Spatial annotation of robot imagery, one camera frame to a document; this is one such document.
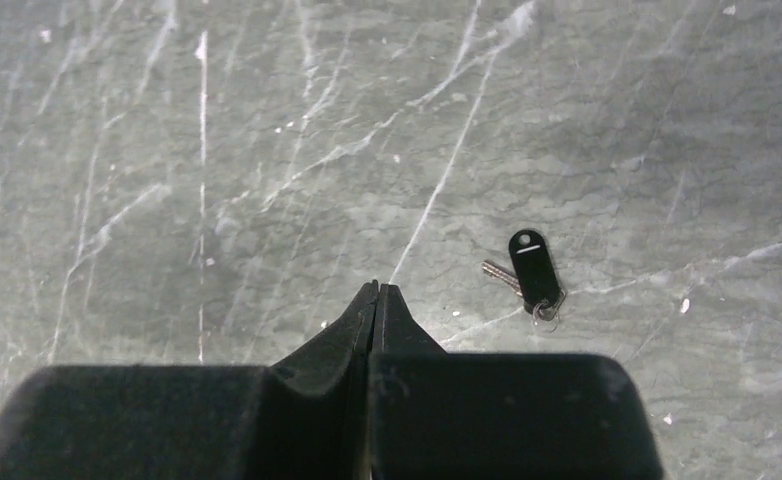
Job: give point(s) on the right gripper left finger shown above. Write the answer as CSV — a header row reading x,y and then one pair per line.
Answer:
x,y
304,417

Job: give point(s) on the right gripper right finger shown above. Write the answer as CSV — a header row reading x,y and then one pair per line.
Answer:
x,y
440,415

